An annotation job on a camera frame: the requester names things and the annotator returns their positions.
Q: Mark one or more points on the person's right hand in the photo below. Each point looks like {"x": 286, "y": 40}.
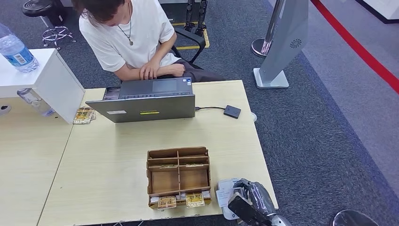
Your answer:
{"x": 179, "y": 70}

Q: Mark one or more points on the white ID card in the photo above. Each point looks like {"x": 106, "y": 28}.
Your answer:
{"x": 223, "y": 198}

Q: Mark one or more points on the stack of yellow key cards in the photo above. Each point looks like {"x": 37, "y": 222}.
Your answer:
{"x": 83, "y": 116}

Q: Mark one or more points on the person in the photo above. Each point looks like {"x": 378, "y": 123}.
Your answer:
{"x": 124, "y": 40}

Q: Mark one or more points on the grey kiosk stand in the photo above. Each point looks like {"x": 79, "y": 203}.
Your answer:
{"x": 283, "y": 46}

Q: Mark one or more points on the black office chair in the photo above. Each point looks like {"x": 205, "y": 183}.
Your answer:
{"x": 194, "y": 36}

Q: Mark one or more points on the white card reader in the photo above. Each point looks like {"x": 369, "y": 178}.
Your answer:
{"x": 226, "y": 184}

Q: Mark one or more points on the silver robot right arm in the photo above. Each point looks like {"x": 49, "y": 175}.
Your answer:
{"x": 280, "y": 222}

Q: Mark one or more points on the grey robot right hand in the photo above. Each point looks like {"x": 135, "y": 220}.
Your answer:
{"x": 258, "y": 196}

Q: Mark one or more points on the person's right forearm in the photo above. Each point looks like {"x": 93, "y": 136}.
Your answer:
{"x": 131, "y": 74}

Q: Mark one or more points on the chrome stanchion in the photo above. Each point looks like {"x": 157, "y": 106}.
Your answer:
{"x": 257, "y": 46}

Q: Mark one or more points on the grey laptop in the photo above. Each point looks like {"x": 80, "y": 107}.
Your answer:
{"x": 146, "y": 109}

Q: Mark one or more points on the white desk shelf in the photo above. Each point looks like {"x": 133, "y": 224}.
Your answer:
{"x": 59, "y": 87}

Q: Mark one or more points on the wooden card organizer box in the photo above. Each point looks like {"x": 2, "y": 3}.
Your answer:
{"x": 165, "y": 181}

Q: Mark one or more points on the person's left hand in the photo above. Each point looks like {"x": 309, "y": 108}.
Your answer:
{"x": 149, "y": 70}

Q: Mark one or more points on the white platform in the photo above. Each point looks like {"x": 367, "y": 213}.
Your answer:
{"x": 383, "y": 7}

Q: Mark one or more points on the blue-label water bottle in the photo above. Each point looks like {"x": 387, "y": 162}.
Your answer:
{"x": 17, "y": 53}

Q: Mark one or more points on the black robot legs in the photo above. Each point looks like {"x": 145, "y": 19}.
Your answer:
{"x": 201, "y": 15}

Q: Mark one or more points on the clear empty bottle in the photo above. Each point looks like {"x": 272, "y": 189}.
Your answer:
{"x": 34, "y": 101}

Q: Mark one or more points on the black stool with chrome base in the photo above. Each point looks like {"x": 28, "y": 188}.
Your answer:
{"x": 37, "y": 7}

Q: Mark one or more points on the small black USB device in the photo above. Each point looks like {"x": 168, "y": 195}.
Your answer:
{"x": 232, "y": 111}

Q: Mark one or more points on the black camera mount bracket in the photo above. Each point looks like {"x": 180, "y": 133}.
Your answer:
{"x": 246, "y": 210}

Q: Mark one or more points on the person's left forearm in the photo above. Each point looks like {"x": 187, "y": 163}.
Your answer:
{"x": 166, "y": 50}

